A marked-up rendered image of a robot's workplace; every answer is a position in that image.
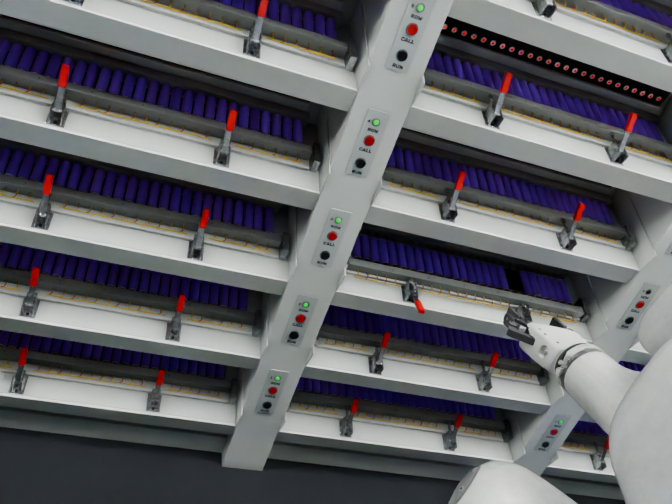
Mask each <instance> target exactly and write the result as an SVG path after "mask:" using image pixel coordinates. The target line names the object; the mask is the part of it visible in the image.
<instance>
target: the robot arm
mask: <svg viewBox="0 0 672 504"><path fill-rule="evenodd" d="M521 319H522V317H521V316H520V315H519V314H518V313H517V312H516V311H515V310H514V309H513V308H508V310H507V313H506V314H505V315H504V318H503V324H504V325H505V326H506V327H507V328H508V329H507V334H506V335H507V336H509V337H512V338H514V339H517V340H519V341H520V343H519V346H520V348H521V349H522V350H523V351H524V352H525V353H526V354H527V355H529V356H530V357H531V358H532V359H533V360H534V361H535V362H537V363H538V364H539V365H540V366H542V367H543V368H545V369H546V370H548V371H549V372H551V373H552V374H555V375H556V378H557V381H558V383H559V385H560V386H561V387H562V388H563V389H564V390H565V391H566V392H567V393H568V394H569V395H570V396H571V397H572V398H573V399H574V400H575V401H576V402H577V403H578V404H579V405H580V406H581V407H582V408H583V409H584V410H585V412H586V413H587V414H588V415H589V416H590V417H591V418H592V419H593V420H594V421H595V422H596V423H597V424H598V425H599V426H600V427H601V428H602V429H603V430H604V431H605V432H606V433H607V434H608V435H609V453H610V460H611V464H612V468H613V471H614V474H615V476H616V479H617V481H618V484H619V486H620V489H621V491H622V494H623V497H624V500H625V504H672V281H671V282H670V283H669V284H668V286H667V287H666V288H665V289H664V290H663V291H662V293H661V294H660V295H659V296H658V297H657V298H656V299H655V300H654V302H653V303H652V304H651V305H650V306H649V308H648V309H647V310H646V312H645V313H644V315H643V316H642V318H641V320H640V323H639V326H638V338H639V341H640V344H641V345H642V347H643V348H644V349H645V350H646V351H647V352H648V353H649V354H650V355H652V356H653V357H652V358H651V359H650V361H649V362H648V363H647V365H646V366H645V367H644V368H643V370H642V371H641V372H640V371H634V370H631V369H628V368H625V367H623V366H621V365H619V364H618V363H617V362H616V361H614V360H613V359H612V358H611V357H610V356H608V355H607V354H606V353H605V352H604V351H603V350H601V349H600V348H599V347H597V346H595V345H593V344H591V343H589V342H587V341H586V340H585V339H584V338H583V337H582V336H580V335H579V334H577V333H576V332H574V330H572V329H570V328H567V326H566V325H565V324H564V323H563V322H561V321H560V320H559V319H558V318H557V317H553V318H552V319H551V322H550V324H549V325H545V324H539V323H527V322H525V321H523V320H521ZM520 325H522V326H524V327H526V330H525V332H521V331H519V328H520ZM566 328H567V329H566ZM530 334H531V335H532V336H531V335H530ZM448 504H578V503H576V502H575V501H574V500H572V499H571V498H569V497H568V496H567V495H565V494H564V493H562V492H561V491H560V490H558V489H557V488H556V487H554V486H553V485H551V484H550V483H548V482H547V481H546V480H544V479H543V478H541V477H540V476H538V475H536V474H535V473H533V472H531V471H530V470H528V469H526V468H524V467H522V466H520V465H518V464H515V463H512V462H508V461H498V460H497V461H490V462H487V463H484V464H482V465H479V466H477V467H476V468H474V469H473V470H470V471H469V472H468V473H467V475H465V476H464V477H463V479H462V480H461V481H460V482H459V484H458V485H457V487H456V489H455V490H454V492H453V494H452V496H451V498H450V501H449V502H448Z"/></svg>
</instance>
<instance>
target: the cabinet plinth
mask: <svg viewBox="0 0 672 504"><path fill-rule="evenodd" d="M0 427H7V428H15V429H24V430H32V431H41V432H49V433H58V434H66V435H75V436H83V437H92V438H100V439H109V440H117V441H126V442H134V443H143V444H151V445H160V446H168V447H177V448H185V449H194V450H202V451H211V452H219V453H222V451H223V448H224V445H225V442H226V439H227V434H219V433H211V432H203V431H195V430H187V429H179V428H171V427H163V426H156V425H148V424H140V423H132V422H124V421H116V420H108V419H100V418H92V417H84V416H76V415H68V414H60V413H52V412H44V411H37V410H29V409H21V408H13V407H5V406H0ZM268 458H270V459H279V460H287V461H296V462H304V463H312V464H321V465H329V466H338V467H346V468H355V469H363V470H372V471H380V472H389V473H397V474H406V475H414V476H423V477H431V478H440V479H448V480H457V481H461V480H462V479H463V477H464V476H465V475H467V473H468V472H469V471H470V470H473V469H474V468H476V467H477V466H473V465H465V464H457V463H449V462H441V461H433V460H425V459H417V458H409V457H401V456H393V455H386V454H378V453H370V452H362V451H354V450H346V449H338V448H330V447H322V446H314V445H306V444H298V443H290V442H282V441H274V443H273V446H272V448H271V450H270V453H269V455H268ZM540 477H541V478H543V479H544V480H546V481H547V482H548V483H550V484H551V485H553V486H554V487H556V488H557V489H558V490H560V491H561V492H562V493H567V494H576V495H584V496H593V497H601V498H610V499H618V500H624V497H623V494H622V491H621V489H620V486H619V484H616V483H608V482H600V481H592V480H584V479H576V478H568V477H560V476H552V475H544V474H541V476H540Z"/></svg>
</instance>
